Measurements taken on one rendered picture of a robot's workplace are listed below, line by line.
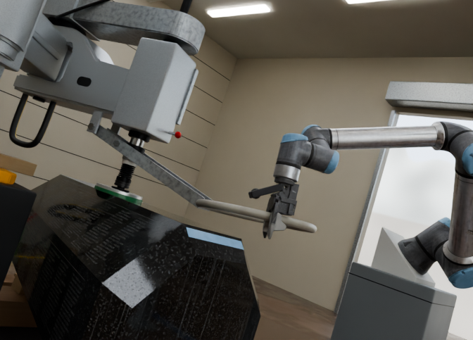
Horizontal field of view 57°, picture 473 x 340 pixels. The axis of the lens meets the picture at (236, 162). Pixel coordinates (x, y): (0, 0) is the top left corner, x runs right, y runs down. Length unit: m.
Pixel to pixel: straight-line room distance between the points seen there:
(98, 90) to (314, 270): 5.34
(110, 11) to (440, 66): 5.59
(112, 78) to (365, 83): 5.75
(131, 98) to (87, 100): 0.25
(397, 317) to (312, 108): 5.87
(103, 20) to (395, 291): 1.86
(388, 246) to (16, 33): 1.85
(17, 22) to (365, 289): 1.85
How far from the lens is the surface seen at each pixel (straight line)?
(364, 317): 2.22
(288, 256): 7.17
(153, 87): 1.95
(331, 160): 1.57
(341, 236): 6.78
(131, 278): 1.40
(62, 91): 2.25
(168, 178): 1.85
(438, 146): 1.86
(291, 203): 1.50
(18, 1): 1.82
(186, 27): 2.04
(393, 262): 2.25
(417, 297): 2.14
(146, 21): 2.13
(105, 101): 2.08
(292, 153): 1.51
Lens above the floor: 0.89
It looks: 7 degrees up
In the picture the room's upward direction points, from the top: 18 degrees clockwise
